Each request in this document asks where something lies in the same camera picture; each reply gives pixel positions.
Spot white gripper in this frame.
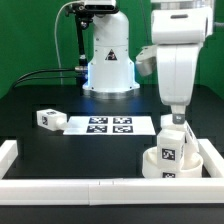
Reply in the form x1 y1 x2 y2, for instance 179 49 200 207
157 44 202 125

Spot white round stool seat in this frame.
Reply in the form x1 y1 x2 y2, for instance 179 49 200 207
142 147 203 178

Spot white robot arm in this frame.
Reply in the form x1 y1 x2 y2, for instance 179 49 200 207
84 0 215 124

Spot white marker sheet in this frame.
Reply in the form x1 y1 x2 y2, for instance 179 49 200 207
64 116 155 136

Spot white U-shaped frame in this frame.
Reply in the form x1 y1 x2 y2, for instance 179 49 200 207
0 139 224 205

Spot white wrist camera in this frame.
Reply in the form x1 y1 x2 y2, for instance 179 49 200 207
151 7 213 45

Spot black camera on stand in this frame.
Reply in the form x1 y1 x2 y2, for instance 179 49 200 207
65 0 119 66

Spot white camera cable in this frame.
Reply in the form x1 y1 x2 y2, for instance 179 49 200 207
54 0 84 86

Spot black cables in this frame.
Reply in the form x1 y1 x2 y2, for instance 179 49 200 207
11 66 88 90

